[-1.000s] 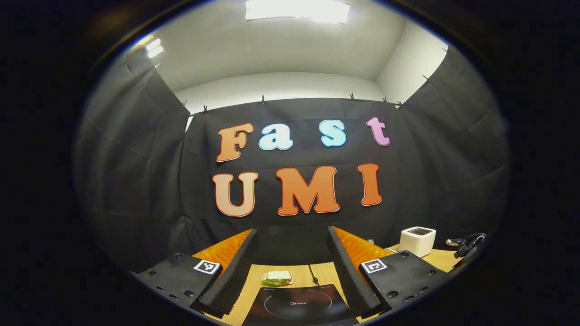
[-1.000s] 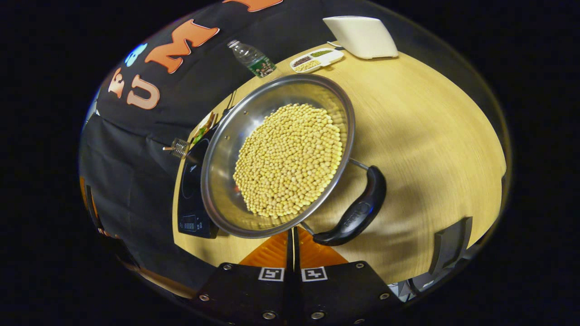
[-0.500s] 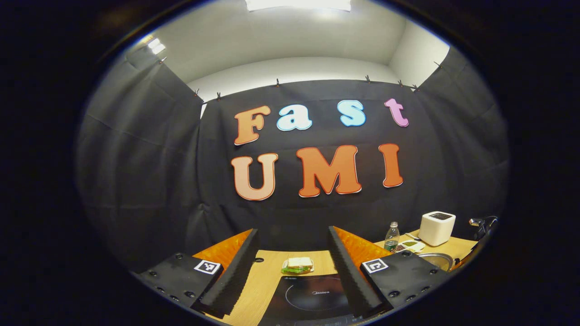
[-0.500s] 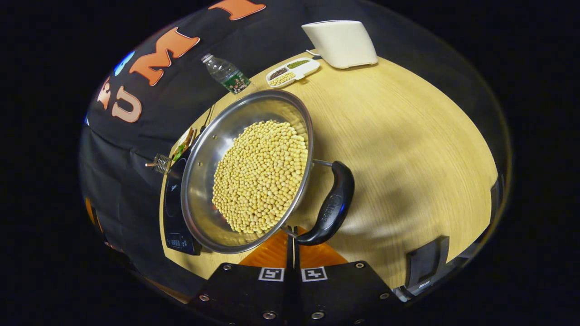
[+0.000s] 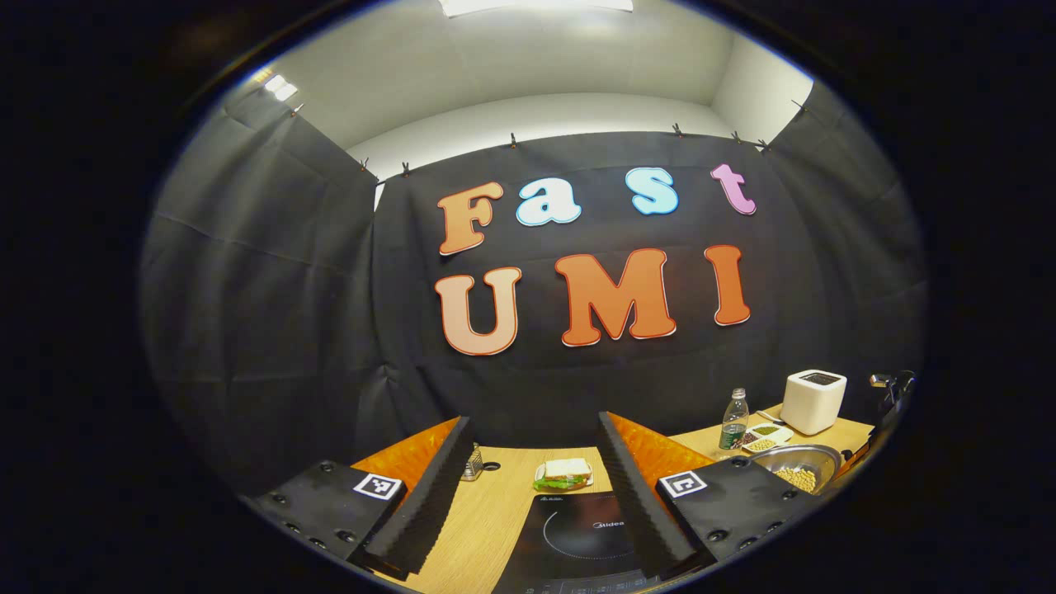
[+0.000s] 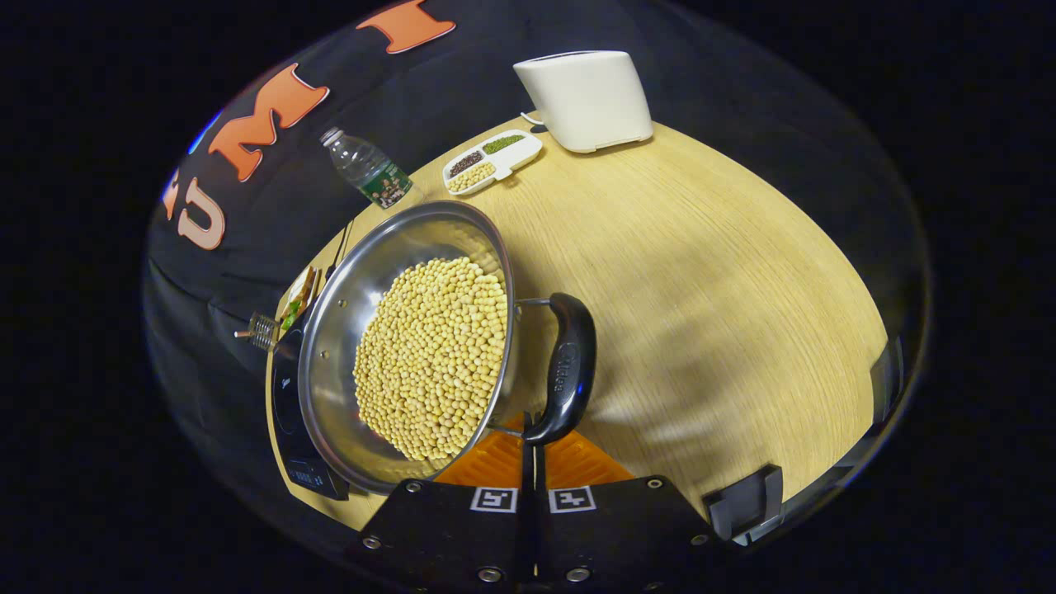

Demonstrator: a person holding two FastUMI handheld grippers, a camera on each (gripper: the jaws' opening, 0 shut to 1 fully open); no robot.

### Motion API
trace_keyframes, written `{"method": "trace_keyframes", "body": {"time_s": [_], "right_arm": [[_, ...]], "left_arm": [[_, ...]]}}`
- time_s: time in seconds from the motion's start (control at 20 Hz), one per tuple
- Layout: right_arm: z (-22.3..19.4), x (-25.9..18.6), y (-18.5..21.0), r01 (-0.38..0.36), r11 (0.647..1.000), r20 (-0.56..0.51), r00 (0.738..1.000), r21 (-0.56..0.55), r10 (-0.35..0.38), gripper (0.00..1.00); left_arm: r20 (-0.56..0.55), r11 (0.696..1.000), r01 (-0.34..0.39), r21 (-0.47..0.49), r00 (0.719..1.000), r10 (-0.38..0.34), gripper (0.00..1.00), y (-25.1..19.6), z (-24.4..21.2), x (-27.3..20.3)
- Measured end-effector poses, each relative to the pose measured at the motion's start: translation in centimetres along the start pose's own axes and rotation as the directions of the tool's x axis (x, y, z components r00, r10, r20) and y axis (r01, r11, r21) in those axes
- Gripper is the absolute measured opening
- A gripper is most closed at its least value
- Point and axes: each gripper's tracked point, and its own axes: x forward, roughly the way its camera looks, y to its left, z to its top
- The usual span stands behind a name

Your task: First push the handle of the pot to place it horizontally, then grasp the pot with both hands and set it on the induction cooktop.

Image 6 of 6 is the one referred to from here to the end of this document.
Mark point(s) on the large pile of soybeans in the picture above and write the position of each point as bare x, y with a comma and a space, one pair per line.
429, 355

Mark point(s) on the white divided tray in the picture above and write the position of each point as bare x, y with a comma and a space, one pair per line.
516, 157

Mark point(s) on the white toaster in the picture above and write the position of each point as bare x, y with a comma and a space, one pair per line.
590, 99

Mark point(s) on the clear plastic water bottle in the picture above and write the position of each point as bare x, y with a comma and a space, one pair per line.
371, 169

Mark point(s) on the green mung bean portion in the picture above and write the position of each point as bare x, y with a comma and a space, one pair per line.
503, 143

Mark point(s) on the black backdrop cloth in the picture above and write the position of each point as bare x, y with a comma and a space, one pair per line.
701, 82

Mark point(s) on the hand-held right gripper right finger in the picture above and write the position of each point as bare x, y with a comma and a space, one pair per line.
627, 528

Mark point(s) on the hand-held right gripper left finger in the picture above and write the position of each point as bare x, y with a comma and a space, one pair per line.
445, 528

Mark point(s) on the black induction cooktop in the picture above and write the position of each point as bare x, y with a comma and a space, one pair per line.
285, 404

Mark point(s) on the small soybean portion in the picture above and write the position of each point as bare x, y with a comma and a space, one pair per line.
473, 176

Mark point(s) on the dark red bean portion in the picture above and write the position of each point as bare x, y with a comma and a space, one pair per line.
465, 163

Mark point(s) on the sandwich with lettuce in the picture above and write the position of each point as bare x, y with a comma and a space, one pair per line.
301, 297

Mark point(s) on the stainless steel pot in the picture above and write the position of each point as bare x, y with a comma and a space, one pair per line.
338, 330

